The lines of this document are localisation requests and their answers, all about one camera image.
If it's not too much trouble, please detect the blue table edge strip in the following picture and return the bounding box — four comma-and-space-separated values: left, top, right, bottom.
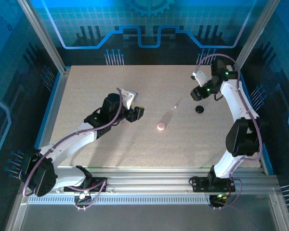
237, 68, 274, 176
33, 67, 64, 151

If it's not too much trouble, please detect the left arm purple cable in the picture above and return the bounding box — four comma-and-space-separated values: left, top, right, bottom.
22, 88, 124, 212

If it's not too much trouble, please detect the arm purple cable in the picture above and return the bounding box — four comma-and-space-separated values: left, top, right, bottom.
22, 88, 124, 212
196, 53, 263, 210

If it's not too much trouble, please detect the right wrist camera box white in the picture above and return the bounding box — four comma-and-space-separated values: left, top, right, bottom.
191, 70, 209, 88

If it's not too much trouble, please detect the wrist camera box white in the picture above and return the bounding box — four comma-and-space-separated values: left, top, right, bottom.
191, 70, 209, 88
121, 89, 138, 109

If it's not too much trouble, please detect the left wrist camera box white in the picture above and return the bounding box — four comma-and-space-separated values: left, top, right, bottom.
121, 89, 138, 109

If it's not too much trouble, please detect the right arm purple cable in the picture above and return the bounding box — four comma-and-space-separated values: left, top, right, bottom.
196, 53, 263, 210

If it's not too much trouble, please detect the aluminium side rail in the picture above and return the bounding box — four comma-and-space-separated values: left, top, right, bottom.
38, 68, 71, 156
232, 68, 268, 170

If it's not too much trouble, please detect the aluminium frame post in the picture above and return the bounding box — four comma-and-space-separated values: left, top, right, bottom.
232, 0, 280, 73
16, 0, 71, 73

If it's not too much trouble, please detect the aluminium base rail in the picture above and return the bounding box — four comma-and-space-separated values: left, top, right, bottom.
55, 167, 280, 194

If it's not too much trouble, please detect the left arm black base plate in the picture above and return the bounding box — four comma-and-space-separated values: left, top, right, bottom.
64, 177, 108, 193

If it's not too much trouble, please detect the slotted grey cable duct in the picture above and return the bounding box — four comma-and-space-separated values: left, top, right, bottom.
27, 195, 211, 205

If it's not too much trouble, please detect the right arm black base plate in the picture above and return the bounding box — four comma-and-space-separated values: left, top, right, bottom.
191, 177, 236, 193

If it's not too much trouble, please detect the aluminium frame beam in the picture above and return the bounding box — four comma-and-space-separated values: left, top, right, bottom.
4, 201, 30, 231
269, 192, 289, 231

